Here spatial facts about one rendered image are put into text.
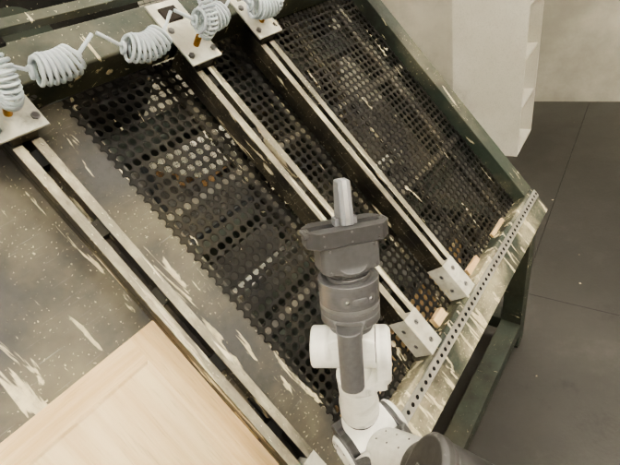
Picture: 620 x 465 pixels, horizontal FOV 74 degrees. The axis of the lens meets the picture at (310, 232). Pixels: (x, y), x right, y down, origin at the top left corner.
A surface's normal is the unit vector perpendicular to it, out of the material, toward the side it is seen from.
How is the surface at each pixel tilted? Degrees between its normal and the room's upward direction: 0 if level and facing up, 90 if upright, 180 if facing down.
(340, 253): 78
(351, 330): 16
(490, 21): 90
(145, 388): 51
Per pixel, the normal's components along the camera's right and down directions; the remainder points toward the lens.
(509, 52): -0.55, 0.56
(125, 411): 0.47, -0.34
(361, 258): 0.28, 0.29
